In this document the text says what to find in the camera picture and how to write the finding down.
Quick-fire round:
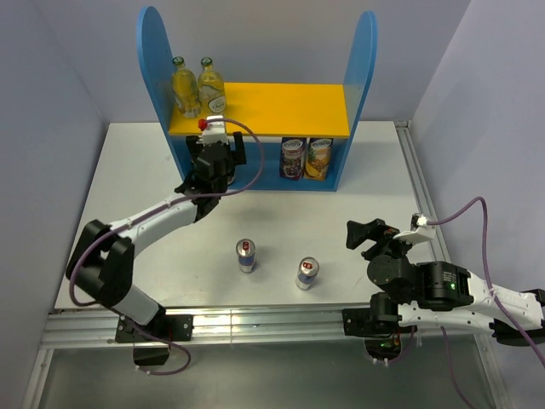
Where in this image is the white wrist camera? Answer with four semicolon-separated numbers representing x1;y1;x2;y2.
393;213;436;245
198;115;229;145

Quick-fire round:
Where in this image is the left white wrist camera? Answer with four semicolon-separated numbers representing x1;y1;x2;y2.
198;115;229;145

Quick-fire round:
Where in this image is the blue and yellow shelf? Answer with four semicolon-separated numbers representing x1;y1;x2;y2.
136;6;378;192

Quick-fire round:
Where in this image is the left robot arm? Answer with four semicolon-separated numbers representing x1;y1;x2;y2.
66;132;246;340

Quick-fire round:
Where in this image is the aluminium mounting rail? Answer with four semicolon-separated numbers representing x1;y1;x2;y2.
40;304;486;350

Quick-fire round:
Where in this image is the aluminium side rail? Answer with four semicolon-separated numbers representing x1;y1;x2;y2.
394;121;451;262

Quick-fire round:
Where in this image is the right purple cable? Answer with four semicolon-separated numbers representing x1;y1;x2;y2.
423;196;545;409

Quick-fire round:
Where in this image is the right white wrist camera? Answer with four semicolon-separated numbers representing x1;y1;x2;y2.
393;213;436;245

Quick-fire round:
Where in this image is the purple juice carton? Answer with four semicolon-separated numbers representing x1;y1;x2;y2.
279;137;307;180

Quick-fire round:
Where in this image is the yellow pineapple juice carton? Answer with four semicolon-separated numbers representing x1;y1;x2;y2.
304;138;333;181

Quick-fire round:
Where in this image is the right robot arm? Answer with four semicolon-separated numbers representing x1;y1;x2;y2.
342;214;544;347

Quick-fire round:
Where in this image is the green glass bottle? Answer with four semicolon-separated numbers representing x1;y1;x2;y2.
226;164;235;186

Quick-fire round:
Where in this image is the clear water bottle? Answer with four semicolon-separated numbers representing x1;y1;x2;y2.
198;57;227;114
171;56;201;118

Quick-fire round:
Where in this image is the red bull can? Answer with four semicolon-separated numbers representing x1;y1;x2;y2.
296;256;319;291
236;239;256;274

